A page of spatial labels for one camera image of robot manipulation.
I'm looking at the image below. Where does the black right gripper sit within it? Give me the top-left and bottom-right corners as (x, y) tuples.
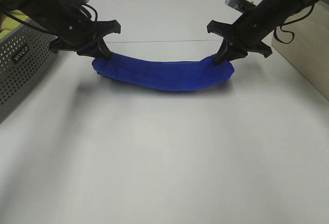
(207, 8), (275, 65)

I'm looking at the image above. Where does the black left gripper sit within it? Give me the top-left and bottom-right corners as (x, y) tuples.
(42, 5), (121, 60)

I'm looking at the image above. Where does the blue towel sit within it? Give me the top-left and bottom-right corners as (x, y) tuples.
(92, 53), (234, 91)

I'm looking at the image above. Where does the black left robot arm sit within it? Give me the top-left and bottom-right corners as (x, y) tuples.
(1, 0), (121, 59)

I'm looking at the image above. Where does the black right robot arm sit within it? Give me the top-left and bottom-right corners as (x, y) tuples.
(207, 0), (319, 64)

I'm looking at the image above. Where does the grey perforated plastic basket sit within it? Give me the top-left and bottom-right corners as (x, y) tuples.
(1, 23), (57, 121)

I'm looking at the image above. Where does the beige storage box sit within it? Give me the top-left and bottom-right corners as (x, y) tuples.
(271, 1), (328, 98)

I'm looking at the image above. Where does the yellow-green towel in basket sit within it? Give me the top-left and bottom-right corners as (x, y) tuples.
(1, 10), (29, 39)

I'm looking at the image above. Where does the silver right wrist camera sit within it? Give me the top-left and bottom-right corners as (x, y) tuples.
(225, 0), (257, 13)

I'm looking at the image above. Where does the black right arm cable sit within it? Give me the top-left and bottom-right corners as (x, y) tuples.
(273, 2), (316, 44)

